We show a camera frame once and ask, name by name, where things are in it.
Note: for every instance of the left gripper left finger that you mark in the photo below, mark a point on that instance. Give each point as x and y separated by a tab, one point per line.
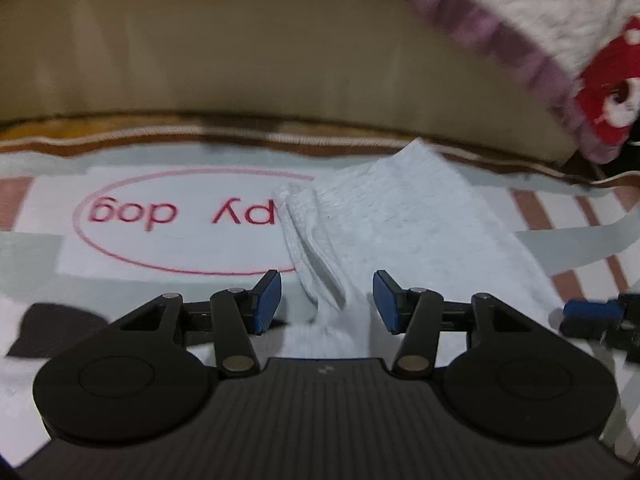
155	334

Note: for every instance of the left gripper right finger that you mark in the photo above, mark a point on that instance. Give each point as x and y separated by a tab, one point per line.
420	315

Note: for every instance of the white quilt with red bears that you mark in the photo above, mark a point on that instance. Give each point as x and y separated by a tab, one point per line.
546	45

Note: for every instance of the light grey garment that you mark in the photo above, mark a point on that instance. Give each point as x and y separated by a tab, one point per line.
412	215

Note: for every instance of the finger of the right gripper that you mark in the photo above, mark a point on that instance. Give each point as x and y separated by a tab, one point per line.
593	310

